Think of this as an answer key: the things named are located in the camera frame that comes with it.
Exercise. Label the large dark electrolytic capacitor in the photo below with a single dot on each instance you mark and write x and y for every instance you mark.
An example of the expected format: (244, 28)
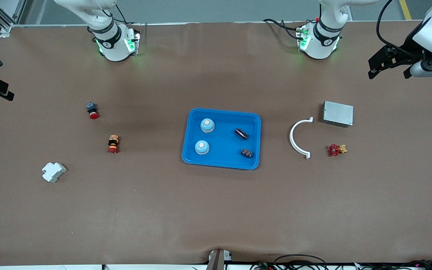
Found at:
(241, 134)

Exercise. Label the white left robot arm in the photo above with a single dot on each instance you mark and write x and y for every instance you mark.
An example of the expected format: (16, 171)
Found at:
(323, 41)

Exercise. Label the red pushbutton with black base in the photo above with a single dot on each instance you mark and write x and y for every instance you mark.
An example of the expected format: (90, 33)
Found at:
(93, 111)

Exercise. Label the grey metal power supply box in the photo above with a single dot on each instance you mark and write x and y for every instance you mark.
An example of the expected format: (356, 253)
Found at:
(338, 114)

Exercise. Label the small dark relay module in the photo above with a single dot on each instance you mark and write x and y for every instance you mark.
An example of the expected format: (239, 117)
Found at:
(246, 153)

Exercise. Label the blue call bell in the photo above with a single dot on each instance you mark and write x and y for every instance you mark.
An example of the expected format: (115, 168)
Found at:
(201, 148)
(207, 126)

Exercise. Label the grey metal bracket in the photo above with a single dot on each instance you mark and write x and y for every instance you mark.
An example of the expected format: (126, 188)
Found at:
(216, 260)

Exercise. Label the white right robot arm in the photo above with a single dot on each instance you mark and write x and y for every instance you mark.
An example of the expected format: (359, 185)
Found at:
(113, 45)

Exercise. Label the white curved plastic clamp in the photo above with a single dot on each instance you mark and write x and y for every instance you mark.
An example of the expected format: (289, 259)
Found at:
(291, 138)

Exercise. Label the red yellow emergency stop button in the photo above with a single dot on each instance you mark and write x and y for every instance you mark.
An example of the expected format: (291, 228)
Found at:
(113, 145)

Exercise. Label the white circuit breaker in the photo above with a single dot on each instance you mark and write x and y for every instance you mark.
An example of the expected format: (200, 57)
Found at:
(53, 172)

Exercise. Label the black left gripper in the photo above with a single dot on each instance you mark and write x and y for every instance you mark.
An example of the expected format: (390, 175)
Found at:
(404, 53)

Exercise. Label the blue plastic tray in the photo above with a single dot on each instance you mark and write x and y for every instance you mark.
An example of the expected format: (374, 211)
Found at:
(225, 140)

